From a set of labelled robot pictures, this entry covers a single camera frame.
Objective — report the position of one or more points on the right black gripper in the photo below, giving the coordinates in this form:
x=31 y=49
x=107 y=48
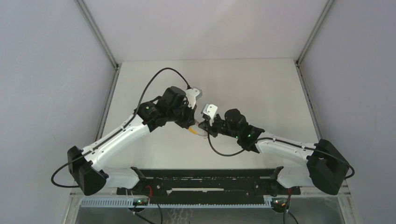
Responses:
x=206 y=124

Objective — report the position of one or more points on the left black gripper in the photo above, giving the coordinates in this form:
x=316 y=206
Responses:
x=190 y=120

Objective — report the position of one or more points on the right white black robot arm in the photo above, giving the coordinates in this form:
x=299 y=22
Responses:
x=321 y=163

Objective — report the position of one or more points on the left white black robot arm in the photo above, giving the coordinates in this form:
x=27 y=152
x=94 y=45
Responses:
x=88 y=165

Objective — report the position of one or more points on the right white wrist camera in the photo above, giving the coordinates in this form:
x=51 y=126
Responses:
x=209 y=111

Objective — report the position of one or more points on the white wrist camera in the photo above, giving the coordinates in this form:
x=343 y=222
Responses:
x=209 y=111
x=193 y=94

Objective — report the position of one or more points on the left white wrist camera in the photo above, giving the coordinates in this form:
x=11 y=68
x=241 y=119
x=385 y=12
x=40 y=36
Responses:
x=193 y=94

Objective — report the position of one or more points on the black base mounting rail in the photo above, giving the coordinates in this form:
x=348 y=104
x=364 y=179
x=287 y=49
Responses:
x=209 y=185

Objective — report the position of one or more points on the left aluminium frame post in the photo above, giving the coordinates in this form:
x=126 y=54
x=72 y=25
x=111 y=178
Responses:
x=95 y=30

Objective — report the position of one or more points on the aluminium frame post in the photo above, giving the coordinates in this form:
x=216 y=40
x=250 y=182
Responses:
x=95 y=30
x=305 y=67

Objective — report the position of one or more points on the white slotted cable duct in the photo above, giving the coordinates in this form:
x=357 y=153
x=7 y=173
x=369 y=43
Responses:
x=106 y=202

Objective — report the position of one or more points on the right aluminium frame post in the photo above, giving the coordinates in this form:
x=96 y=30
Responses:
x=305 y=67

